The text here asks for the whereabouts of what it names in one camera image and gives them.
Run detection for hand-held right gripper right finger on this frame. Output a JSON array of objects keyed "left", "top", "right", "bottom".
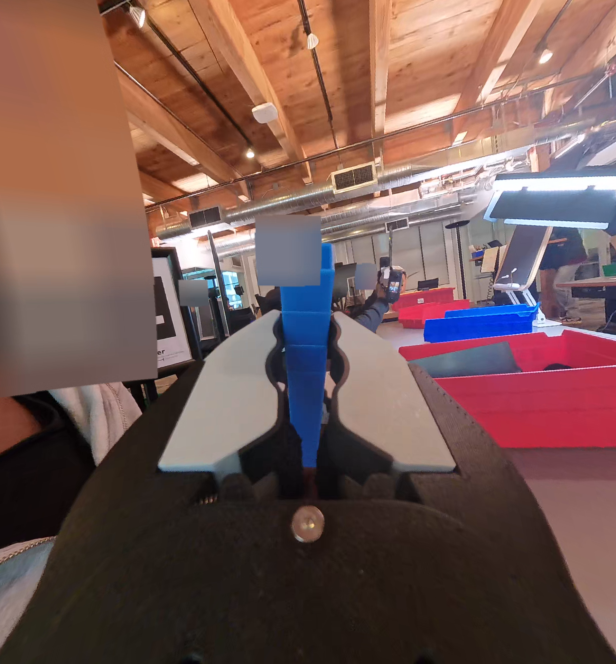
[{"left": 329, "top": 311, "right": 456, "bottom": 474}]

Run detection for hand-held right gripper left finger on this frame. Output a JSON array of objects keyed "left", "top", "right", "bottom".
[{"left": 158, "top": 310, "right": 288, "bottom": 474}]

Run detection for blue square plastic tube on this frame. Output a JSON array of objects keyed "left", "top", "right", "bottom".
[{"left": 279, "top": 243, "right": 336, "bottom": 468}]

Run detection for red plastic bin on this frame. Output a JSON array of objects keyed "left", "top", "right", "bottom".
[
  {"left": 399, "top": 329, "right": 616, "bottom": 375},
  {"left": 435, "top": 363, "right": 616, "bottom": 449}
]

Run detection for distant red bin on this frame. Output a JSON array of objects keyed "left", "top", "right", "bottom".
[
  {"left": 391, "top": 287, "right": 456, "bottom": 311},
  {"left": 398, "top": 300, "right": 472, "bottom": 330}
]

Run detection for framed black white marker poster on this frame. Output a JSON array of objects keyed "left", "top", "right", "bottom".
[{"left": 151, "top": 247, "right": 196, "bottom": 370}]

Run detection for person's grey hoodie torso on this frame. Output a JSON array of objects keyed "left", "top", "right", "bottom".
[{"left": 0, "top": 383, "right": 143, "bottom": 660}]

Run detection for black tripod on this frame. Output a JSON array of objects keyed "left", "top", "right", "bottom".
[{"left": 207, "top": 231, "right": 231, "bottom": 340}]

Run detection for dark blue bin stack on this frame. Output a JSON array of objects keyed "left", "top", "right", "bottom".
[{"left": 423, "top": 303, "right": 541, "bottom": 343}]

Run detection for black pole with disc top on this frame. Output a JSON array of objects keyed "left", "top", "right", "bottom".
[{"left": 445, "top": 219, "right": 470, "bottom": 302}]

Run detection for white ceiling air vent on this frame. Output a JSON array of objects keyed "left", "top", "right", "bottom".
[{"left": 331, "top": 162, "right": 379, "bottom": 194}]

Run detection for wooden workbench green boards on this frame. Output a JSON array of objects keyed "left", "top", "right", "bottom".
[{"left": 556, "top": 259, "right": 616, "bottom": 333}]

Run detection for glowing light panel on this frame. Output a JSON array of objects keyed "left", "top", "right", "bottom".
[{"left": 483, "top": 168, "right": 616, "bottom": 231}]

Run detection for white stand frame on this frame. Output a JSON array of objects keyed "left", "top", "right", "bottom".
[{"left": 492, "top": 288, "right": 563, "bottom": 328}]

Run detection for black tilted board white frame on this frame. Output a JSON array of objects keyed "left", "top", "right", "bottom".
[{"left": 492, "top": 224, "right": 552, "bottom": 294}]

